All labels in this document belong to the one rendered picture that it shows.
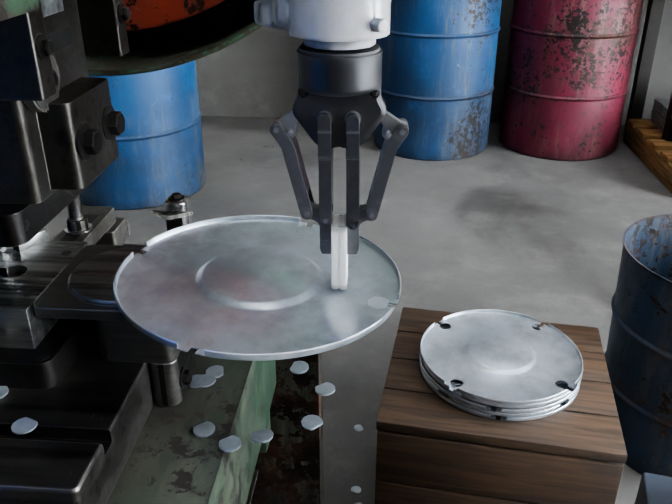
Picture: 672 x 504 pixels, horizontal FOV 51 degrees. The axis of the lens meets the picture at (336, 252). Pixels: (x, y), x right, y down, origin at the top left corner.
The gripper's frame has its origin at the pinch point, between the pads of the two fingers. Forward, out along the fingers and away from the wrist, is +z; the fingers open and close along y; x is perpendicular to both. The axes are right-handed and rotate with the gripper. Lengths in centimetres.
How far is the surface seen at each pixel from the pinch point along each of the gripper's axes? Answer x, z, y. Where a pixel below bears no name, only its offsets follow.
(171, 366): -4.3, 11.6, -17.2
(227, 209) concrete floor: 197, 81, -58
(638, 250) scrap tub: 87, 41, 64
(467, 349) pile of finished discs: 46, 42, 21
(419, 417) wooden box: 32, 47, 11
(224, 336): -10.8, 3.3, -9.6
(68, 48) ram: 3.8, -19.0, -26.0
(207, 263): 1.5, 2.5, -14.0
